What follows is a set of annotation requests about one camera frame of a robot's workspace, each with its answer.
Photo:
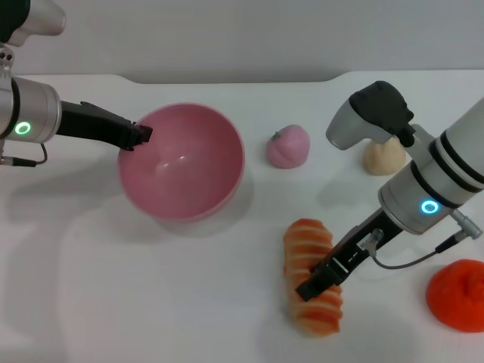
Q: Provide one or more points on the red orange round toy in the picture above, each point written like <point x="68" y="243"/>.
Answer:
<point x="457" y="298"/>

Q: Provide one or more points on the left wrist camera housing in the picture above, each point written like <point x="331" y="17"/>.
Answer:
<point x="34" y="19"/>

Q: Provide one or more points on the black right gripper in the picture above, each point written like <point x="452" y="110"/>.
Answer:
<point x="363" y="246"/>

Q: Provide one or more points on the beige potato toy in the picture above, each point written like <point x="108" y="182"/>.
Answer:
<point x="382" y="160"/>

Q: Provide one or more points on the orange striped long bread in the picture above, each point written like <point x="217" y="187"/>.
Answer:
<point x="306" y="242"/>

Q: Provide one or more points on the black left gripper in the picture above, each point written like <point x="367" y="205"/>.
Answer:
<point x="94" y="123"/>

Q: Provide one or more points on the pink plastic bowl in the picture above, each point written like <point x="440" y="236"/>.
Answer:
<point x="185" y="174"/>

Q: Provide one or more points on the pink peach toy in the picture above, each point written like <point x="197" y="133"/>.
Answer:
<point x="289" y="147"/>

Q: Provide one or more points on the right wrist camera housing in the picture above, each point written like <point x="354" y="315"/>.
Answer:
<point x="370" y="113"/>

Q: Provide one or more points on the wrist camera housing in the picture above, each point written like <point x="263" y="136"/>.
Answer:
<point x="34" y="19"/>
<point x="370" y="113"/>

